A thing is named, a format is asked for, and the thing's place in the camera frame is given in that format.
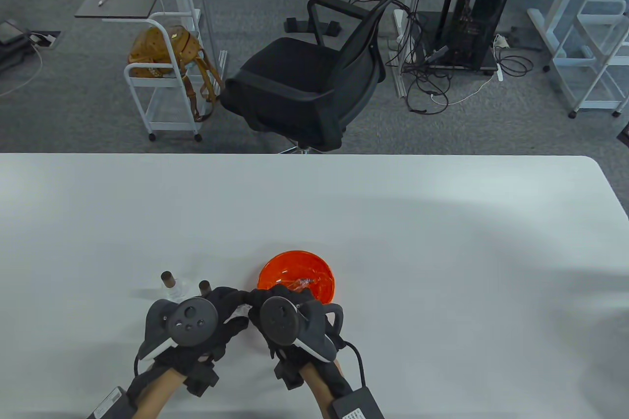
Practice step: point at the person's right hand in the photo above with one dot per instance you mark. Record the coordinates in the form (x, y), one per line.
(271, 293)

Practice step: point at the person's left hand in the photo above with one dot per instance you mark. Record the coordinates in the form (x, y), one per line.
(227, 301)

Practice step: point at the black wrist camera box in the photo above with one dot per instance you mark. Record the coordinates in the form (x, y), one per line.
(112, 403)
(358, 405)

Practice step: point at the black devices on floor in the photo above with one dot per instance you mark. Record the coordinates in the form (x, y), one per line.
(10, 48)

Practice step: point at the white metal cart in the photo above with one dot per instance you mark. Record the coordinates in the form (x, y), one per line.
(172, 114)

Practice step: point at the white power strip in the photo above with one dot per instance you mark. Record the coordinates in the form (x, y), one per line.
(500, 72)

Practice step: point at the dark grey left hand controller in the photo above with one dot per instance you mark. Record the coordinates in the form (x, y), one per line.
(191, 321)

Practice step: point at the person's left forearm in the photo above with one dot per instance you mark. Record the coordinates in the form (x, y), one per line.
(159, 392)

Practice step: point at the floor socket box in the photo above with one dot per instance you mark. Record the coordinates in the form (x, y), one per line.
(44, 39)

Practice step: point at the clear glass perfume bottle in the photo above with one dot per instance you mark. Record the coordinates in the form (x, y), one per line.
(300, 285)
(204, 286)
(167, 280)
(241, 312)

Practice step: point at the dark top side table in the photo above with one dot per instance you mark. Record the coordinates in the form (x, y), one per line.
(118, 1)

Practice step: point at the person's right forearm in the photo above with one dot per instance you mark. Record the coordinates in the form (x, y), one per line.
(319, 389)

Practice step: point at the dark grey hand controller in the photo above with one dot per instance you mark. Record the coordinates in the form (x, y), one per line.
(279, 321)
(191, 321)

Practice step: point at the black office chair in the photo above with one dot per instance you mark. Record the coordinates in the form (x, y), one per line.
(295, 80)

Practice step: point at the black computer tower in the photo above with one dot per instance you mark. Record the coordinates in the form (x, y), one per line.
(484, 11)

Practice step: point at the white desk leg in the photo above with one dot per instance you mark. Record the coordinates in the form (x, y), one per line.
(399, 45)

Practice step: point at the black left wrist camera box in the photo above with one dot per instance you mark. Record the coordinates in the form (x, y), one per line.
(112, 403)

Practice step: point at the black rubber block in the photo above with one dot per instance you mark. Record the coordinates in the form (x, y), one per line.
(333, 28)

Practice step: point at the dark grey right hand controller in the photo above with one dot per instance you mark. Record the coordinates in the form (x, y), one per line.
(279, 321)

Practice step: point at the orange plastic bowl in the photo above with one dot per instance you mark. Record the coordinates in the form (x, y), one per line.
(295, 266)

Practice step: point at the white metal trolley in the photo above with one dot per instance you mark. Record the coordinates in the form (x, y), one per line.
(599, 105)

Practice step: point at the brown leather bag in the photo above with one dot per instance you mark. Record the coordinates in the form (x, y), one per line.
(157, 48)

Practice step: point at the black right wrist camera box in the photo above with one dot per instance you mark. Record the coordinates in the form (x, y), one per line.
(358, 405)

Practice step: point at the white rack right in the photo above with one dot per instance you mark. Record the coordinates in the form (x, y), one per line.
(540, 26)

